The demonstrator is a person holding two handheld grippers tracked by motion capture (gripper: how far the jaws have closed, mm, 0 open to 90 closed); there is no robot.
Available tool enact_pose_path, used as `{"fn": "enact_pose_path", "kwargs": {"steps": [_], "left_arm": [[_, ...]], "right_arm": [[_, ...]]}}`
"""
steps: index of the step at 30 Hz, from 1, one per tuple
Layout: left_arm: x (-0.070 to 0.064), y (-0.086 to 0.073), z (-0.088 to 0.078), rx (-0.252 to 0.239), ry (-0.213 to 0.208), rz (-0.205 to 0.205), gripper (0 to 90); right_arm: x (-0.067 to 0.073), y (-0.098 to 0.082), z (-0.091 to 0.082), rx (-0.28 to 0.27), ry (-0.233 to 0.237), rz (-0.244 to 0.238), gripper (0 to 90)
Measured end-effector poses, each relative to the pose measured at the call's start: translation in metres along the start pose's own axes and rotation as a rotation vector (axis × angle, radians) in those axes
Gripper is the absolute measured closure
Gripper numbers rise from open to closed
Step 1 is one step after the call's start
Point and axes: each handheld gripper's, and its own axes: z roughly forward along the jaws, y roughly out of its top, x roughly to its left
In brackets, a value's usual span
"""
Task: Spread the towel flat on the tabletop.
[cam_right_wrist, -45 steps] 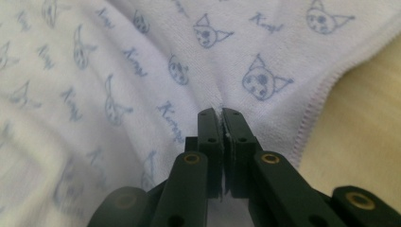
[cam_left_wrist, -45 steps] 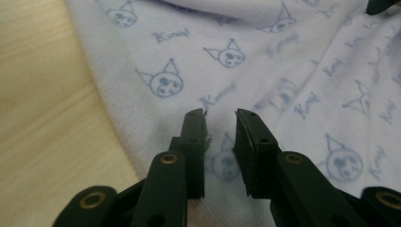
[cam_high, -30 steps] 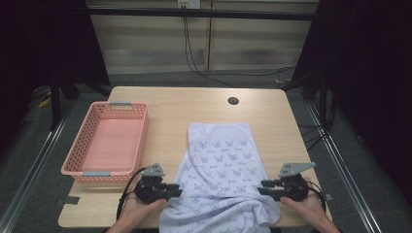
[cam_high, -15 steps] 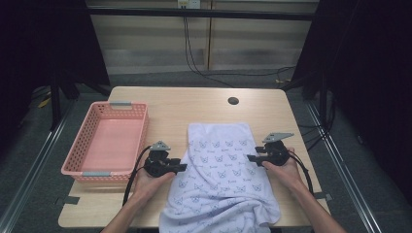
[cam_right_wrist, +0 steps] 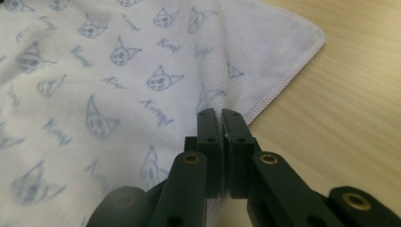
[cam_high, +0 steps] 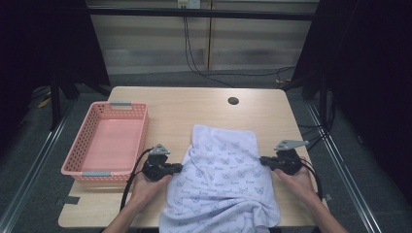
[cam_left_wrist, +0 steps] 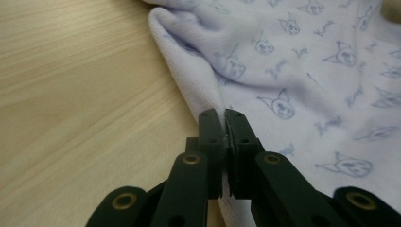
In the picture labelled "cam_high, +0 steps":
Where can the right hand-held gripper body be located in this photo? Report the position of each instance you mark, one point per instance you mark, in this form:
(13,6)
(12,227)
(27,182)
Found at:
(288,163)

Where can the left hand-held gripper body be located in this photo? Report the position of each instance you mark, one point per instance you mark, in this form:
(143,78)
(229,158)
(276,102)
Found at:
(157,170)

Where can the white printed towel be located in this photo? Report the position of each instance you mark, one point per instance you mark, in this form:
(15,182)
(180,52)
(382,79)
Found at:
(223,181)

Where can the pink plastic basket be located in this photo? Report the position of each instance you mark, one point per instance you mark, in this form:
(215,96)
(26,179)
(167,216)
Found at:
(110,142)

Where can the person's left hand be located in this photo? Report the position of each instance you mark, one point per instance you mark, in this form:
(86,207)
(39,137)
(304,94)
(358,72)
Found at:
(147,191)

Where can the person's right hand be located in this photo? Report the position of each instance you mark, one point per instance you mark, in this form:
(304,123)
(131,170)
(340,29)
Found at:
(298,186)

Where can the black tape piece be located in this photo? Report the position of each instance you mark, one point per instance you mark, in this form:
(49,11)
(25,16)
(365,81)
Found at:
(328,196)
(69,200)

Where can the black round table grommet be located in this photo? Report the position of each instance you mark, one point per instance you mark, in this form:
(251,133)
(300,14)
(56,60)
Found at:
(233,100)

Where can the dark curtain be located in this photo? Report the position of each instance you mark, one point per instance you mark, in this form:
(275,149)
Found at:
(372,81)
(48,42)

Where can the yellow floor object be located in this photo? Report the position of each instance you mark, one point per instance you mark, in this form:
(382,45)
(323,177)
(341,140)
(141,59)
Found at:
(44,103)

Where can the black horizontal bar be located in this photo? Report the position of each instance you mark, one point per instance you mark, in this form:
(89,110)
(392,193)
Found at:
(194,13)

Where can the metal floor rail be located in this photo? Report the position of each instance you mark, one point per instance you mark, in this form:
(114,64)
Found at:
(343,174)
(35,161)

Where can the black stand post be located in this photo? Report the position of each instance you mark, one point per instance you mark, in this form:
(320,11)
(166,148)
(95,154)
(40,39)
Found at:
(55,103)

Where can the white wall socket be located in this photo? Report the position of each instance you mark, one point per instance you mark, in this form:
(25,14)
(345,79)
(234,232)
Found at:
(189,3)

